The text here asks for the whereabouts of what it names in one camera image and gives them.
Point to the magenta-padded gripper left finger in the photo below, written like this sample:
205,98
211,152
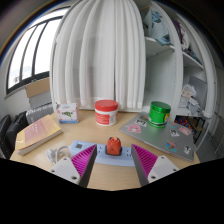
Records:
68,168

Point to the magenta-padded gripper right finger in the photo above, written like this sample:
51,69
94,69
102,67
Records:
160,167

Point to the orange-red charger block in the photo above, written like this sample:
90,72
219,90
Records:
113,145

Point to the silver laptop with stickers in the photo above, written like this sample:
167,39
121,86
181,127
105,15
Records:
160,135

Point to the tan paperback book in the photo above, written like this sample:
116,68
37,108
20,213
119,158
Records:
38,132

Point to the multicoloured patterned bag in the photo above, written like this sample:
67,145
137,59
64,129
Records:
185,122

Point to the green metal tin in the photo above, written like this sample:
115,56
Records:
159,114

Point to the small white printed box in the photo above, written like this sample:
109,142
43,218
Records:
67,113

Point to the white ribbed radiator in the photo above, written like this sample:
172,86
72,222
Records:
40,113

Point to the white jar with red lid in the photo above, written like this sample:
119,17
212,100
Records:
106,113

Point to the black bag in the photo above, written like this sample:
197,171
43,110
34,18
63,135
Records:
10,133

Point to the brown cardboard box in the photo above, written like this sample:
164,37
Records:
38,91

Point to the white shelf unit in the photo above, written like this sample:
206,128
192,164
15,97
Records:
160,76

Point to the white pleated curtain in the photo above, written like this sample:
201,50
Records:
100,53

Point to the black-framed window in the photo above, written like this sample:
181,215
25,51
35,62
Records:
33,53

